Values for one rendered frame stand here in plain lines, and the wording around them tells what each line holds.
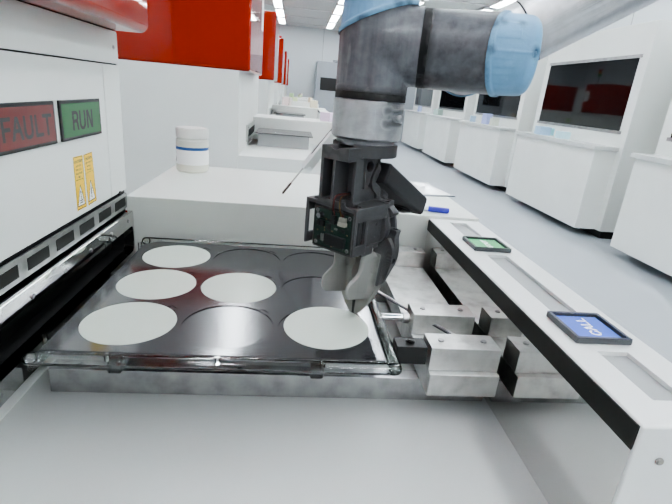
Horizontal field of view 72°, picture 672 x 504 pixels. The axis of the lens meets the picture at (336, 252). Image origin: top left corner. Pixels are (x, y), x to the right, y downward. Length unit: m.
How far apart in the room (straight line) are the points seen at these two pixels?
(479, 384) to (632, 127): 4.76
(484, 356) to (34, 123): 0.55
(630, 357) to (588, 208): 4.78
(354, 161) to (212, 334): 0.24
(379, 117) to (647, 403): 0.33
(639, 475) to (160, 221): 0.73
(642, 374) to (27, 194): 0.62
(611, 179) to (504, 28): 4.81
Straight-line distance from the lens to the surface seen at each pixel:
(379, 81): 0.48
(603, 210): 5.29
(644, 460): 0.43
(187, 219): 0.85
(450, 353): 0.53
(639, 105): 5.22
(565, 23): 0.63
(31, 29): 0.62
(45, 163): 0.62
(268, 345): 0.51
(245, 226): 0.83
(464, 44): 0.48
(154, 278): 0.68
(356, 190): 0.49
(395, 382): 0.57
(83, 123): 0.71
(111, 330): 0.56
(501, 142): 7.11
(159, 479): 0.49
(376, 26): 0.48
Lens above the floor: 1.16
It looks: 19 degrees down
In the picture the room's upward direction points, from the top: 5 degrees clockwise
